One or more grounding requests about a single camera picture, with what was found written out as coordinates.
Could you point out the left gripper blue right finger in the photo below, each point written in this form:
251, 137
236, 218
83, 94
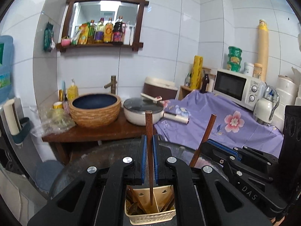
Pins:
155, 144

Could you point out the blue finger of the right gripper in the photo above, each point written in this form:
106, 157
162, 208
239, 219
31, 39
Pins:
216, 146

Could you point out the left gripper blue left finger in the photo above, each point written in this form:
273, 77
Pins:
143, 157

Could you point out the dark wooden counter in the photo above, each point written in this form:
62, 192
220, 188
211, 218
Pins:
71, 144

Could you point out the purple floral cloth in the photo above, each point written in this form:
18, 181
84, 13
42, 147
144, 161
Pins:
234, 126

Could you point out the white frying pan with lid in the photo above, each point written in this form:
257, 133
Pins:
137, 108

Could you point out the round glass table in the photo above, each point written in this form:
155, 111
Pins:
105, 155

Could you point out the brown white rice cooker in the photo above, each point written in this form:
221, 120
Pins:
158, 87

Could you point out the white electric kettle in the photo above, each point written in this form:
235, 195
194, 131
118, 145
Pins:
265, 107

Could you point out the woven basket sink bowl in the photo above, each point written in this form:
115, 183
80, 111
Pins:
95, 110

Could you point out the white microwave oven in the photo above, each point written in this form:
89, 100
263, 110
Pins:
241, 89

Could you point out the bronze faucet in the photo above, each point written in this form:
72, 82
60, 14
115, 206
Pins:
112, 85

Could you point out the beige plastic utensil holder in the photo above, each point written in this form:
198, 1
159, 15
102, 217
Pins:
141, 209

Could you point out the yellow roll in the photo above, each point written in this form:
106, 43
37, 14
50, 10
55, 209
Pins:
195, 81

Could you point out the dark brown glass bottle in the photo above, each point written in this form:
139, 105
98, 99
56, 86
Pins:
205, 82

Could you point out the white stacked containers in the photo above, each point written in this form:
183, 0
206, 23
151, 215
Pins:
287, 89

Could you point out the white jar with lid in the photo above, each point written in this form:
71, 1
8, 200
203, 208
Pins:
248, 69

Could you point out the yellow soap dispenser bottle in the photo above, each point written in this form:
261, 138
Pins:
72, 91

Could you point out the clear plastic bag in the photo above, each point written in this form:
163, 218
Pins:
54, 120

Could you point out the dark soy sauce bottle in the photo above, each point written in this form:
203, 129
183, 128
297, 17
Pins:
118, 31

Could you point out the purple label bottle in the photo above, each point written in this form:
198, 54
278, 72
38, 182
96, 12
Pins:
99, 31

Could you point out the yellow oil bottle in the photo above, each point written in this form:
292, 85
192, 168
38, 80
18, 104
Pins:
108, 31

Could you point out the tall beige roll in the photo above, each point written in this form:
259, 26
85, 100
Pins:
263, 47

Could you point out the pink small bowl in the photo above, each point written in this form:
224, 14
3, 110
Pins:
65, 41

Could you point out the paper cup stack in holder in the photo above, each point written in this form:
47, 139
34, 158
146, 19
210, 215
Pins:
19, 127

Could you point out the green hanging packet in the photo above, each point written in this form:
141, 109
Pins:
48, 41

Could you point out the wood-framed wall mirror shelf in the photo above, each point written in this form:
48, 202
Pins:
82, 17

